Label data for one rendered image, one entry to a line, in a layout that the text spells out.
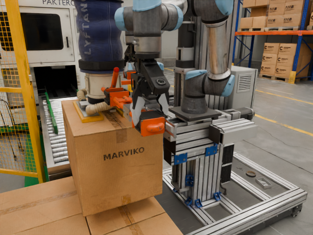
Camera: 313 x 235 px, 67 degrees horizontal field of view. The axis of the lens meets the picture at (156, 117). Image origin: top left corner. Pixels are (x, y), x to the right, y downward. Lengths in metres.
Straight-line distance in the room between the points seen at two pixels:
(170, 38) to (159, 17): 11.34
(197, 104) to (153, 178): 0.46
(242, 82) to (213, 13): 0.74
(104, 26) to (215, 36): 0.50
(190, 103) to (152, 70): 0.71
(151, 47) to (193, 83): 0.68
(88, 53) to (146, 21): 0.56
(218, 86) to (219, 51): 0.18
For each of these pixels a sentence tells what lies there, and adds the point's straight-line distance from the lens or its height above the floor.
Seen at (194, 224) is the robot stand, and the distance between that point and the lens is 1.82.
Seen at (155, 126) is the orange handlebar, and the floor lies 1.21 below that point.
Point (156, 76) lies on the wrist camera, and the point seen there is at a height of 1.35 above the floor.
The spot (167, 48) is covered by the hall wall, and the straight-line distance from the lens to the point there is 11.95.
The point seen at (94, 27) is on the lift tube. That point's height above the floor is 1.48.
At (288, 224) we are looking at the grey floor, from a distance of 2.37.
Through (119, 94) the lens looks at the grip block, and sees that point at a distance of 0.99.
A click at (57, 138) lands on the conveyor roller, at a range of 2.42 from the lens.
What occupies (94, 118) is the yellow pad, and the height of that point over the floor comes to 1.09.
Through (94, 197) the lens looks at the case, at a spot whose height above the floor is 0.76.
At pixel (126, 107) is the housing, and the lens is 0.82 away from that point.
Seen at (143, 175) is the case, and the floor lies 0.81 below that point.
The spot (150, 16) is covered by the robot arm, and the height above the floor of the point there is 1.49.
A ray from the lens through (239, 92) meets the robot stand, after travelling 1.72.
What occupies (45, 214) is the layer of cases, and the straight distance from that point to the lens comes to 1.49.
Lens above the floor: 1.45
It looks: 19 degrees down
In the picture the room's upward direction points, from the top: straight up
